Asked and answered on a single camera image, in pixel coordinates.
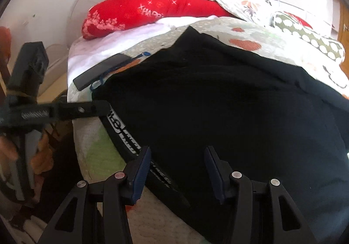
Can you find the black pants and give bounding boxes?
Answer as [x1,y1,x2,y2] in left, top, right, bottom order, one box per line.
[92,27,348,243]

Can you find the person's left hand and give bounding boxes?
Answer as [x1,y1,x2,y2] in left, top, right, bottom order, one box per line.
[1,26,54,174]

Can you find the white bed sheet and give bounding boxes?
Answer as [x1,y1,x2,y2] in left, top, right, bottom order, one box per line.
[67,15,216,102]

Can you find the red long pillow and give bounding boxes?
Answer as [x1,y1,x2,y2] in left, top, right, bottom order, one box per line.
[82,0,231,40]

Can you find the green white-dotted bolster pillow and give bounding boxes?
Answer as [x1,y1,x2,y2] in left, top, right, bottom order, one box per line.
[273,12,346,64]

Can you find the wooden door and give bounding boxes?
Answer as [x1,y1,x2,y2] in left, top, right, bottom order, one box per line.
[338,0,349,53]

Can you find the floral white pillow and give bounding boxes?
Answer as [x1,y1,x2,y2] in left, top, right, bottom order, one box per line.
[211,0,274,26]

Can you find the blue clicker with lanyard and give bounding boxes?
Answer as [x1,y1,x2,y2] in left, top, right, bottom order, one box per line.
[89,52,151,91]

